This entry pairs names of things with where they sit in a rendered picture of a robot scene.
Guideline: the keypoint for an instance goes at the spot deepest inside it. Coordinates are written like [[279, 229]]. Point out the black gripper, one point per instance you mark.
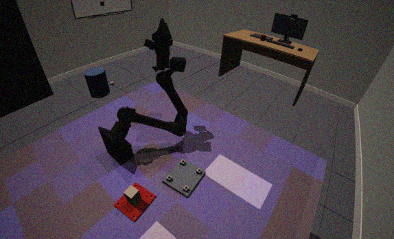
[[162, 36]]

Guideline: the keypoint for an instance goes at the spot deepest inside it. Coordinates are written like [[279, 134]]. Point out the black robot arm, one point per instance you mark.
[[127, 116]]

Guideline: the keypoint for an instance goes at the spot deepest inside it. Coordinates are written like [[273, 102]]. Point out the red board with square handle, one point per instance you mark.
[[134, 201]]

